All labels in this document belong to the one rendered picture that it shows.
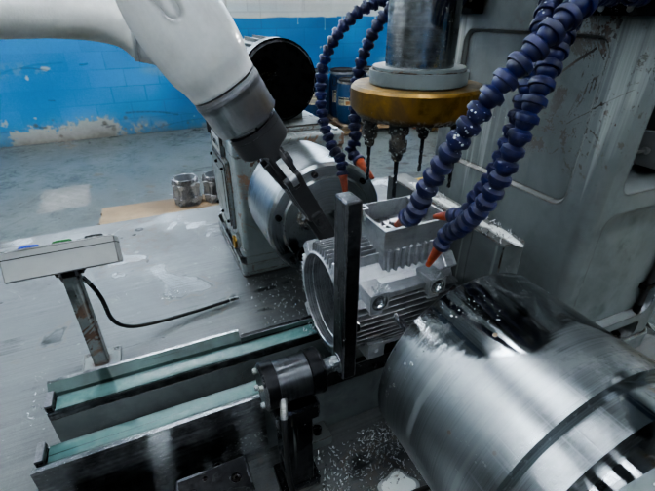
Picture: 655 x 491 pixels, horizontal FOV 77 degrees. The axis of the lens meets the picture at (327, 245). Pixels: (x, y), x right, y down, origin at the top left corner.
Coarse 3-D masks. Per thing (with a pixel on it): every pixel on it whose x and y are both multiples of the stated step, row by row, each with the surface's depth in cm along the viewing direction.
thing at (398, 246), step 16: (368, 208) 66; (384, 208) 70; (400, 208) 71; (432, 208) 67; (368, 224) 63; (384, 224) 66; (432, 224) 62; (368, 240) 64; (384, 240) 60; (400, 240) 61; (416, 240) 62; (432, 240) 64; (384, 256) 61; (400, 256) 63; (416, 256) 64
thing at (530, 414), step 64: (448, 320) 42; (512, 320) 40; (576, 320) 40; (384, 384) 46; (448, 384) 39; (512, 384) 35; (576, 384) 33; (640, 384) 34; (448, 448) 37; (512, 448) 33; (576, 448) 31; (640, 448) 33
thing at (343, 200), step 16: (336, 208) 45; (352, 208) 43; (336, 224) 46; (352, 224) 44; (336, 240) 46; (352, 240) 45; (336, 256) 47; (352, 256) 46; (336, 272) 48; (352, 272) 47; (336, 288) 50; (352, 288) 48; (336, 304) 51; (352, 304) 49; (336, 320) 52; (352, 320) 50; (336, 336) 53; (352, 336) 52; (336, 352) 54; (352, 352) 53; (336, 368) 54; (352, 368) 54
